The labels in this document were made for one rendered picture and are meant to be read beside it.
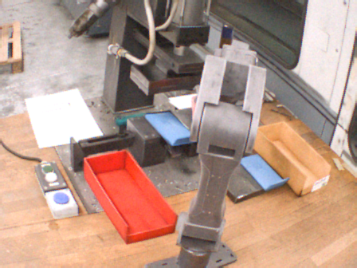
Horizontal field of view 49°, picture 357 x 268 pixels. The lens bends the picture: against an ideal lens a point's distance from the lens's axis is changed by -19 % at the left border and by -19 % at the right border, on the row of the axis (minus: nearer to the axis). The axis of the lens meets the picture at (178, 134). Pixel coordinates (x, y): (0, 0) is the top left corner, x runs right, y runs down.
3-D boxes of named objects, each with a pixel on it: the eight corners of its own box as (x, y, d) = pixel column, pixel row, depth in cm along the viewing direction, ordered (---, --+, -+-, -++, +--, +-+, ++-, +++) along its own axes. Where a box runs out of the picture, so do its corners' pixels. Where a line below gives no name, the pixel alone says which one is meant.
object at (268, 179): (268, 194, 111) (271, 184, 109) (237, 160, 122) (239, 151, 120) (287, 187, 114) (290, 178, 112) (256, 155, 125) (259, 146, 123)
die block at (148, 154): (141, 167, 117) (143, 143, 113) (125, 146, 124) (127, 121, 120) (209, 152, 127) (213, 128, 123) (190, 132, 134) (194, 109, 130)
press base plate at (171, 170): (89, 222, 101) (88, 214, 100) (38, 116, 136) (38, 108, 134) (294, 164, 132) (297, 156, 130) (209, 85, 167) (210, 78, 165)
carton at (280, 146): (298, 200, 114) (307, 177, 110) (249, 150, 131) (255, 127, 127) (325, 187, 120) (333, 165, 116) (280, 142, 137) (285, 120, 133)
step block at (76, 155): (74, 172, 111) (72, 143, 106) (70, 165, 113) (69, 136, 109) (96, 167, 114) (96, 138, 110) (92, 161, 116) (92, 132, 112)
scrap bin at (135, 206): (126, 245, 93) (127, 226, 90) (84, 177, 110) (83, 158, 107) (174, 233, 99) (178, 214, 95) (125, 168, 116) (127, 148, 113)
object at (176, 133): (175, 149, 110) (178, 138, 109) (145, 116, 121) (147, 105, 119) (200, 144, 114) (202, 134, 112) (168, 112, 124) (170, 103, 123)
